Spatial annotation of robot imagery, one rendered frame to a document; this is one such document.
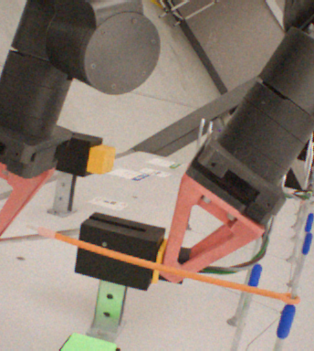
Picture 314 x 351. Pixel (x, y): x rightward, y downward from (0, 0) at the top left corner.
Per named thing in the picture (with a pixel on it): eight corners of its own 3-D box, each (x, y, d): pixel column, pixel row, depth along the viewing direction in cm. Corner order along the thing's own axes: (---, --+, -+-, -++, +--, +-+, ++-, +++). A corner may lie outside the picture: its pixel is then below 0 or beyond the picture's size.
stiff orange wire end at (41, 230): (30, 228, 40) (31, 219, 40) (300, 302, 35) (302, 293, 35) (21, 231, 39) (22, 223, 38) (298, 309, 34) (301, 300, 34)
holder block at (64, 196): (11, 191, 86) (22, 120, 84) (90, 215, 83) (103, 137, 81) (-5, 196, 82) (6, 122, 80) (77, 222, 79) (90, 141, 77)
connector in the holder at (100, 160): (98, 166, 82) (101, 143, 81) (112, 170, 81) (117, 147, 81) (86, 171, 78) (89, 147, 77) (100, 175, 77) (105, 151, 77)
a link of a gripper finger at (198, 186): (208, 282, 52) (277, 187, 50) (203, 312, 45) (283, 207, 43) (137, 236, 52) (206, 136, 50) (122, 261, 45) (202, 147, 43)
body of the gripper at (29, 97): (67, 153, 54) (98, 68, 52) (25, 172, 44) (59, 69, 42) (4, 126, 54) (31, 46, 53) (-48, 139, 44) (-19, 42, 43)
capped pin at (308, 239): (296, 317, 59) (319, 235, 58) (282, 316, 59) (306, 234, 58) (290, 312, 61) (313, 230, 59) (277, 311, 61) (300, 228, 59)
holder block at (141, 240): (88, 258, 52) (94, 210, 51) (156, 275, 51) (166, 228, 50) (73, 272, 48) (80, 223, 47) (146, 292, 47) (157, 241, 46)
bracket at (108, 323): (99, 315, 53) (107, 262, 52) (126, 322, 52) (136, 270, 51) (85, 335, 48) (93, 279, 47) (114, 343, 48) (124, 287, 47)
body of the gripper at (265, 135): (266, 196, 52) (314, 122, 51) (271, 224, 42) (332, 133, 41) (200, 148, 52) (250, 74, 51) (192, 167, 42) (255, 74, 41)
